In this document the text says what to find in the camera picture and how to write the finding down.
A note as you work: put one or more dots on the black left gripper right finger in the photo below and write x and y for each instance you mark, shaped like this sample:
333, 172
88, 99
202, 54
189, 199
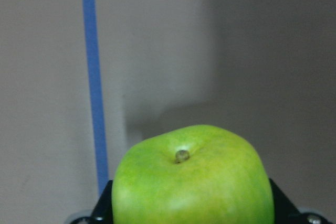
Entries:
285, 210

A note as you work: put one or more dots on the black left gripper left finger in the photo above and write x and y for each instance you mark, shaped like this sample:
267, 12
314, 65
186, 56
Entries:
102, 212

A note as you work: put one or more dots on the green apple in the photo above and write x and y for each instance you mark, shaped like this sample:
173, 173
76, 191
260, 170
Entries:
197, 174

